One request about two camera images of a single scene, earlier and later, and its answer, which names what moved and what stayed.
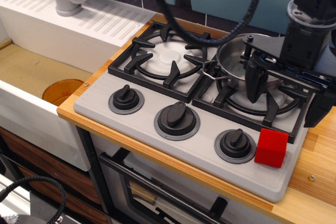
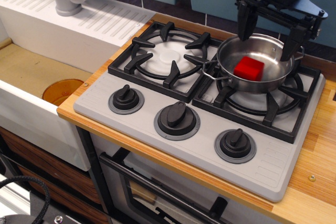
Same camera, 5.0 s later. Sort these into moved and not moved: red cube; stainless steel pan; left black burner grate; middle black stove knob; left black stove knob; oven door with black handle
Moved: red cube; stainless steel pan
Not moved: middle black stove knob; left black stove knob; left black burner grate; oven door with black handle
